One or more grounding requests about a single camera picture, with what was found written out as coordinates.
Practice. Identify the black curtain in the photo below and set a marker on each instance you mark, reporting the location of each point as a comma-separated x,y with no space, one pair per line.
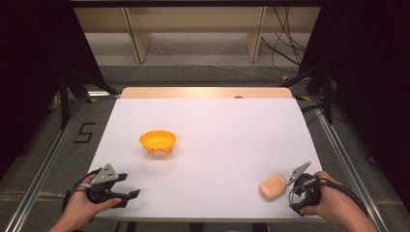
35,74
370,80

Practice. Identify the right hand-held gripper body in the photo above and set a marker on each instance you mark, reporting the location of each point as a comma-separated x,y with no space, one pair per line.
307,191

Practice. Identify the peach toy bread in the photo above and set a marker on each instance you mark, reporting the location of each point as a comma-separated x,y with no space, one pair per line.
273,187

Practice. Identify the white table sheet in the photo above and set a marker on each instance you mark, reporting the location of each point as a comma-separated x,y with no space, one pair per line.
212,145

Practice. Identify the person's left hand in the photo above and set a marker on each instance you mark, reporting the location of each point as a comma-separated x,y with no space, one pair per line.
80,208

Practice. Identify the wooden table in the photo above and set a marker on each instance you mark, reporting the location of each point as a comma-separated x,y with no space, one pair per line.
206,92

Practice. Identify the aluminium floor rail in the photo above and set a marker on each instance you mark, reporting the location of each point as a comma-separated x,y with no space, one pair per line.
349,164
42,164

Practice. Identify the person's right hand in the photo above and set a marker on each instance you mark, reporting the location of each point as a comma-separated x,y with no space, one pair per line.
333,201

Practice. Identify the black metal stand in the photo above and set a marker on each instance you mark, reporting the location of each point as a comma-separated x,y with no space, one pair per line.
326,93
66,96

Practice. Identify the orange plastic bowl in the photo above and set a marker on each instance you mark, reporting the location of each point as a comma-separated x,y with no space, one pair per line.
158,140

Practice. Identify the yellow tape piece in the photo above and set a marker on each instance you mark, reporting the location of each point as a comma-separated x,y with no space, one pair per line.
284,78
93,100
304,98

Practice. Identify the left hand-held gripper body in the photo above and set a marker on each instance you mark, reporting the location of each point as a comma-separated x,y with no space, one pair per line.
103,175

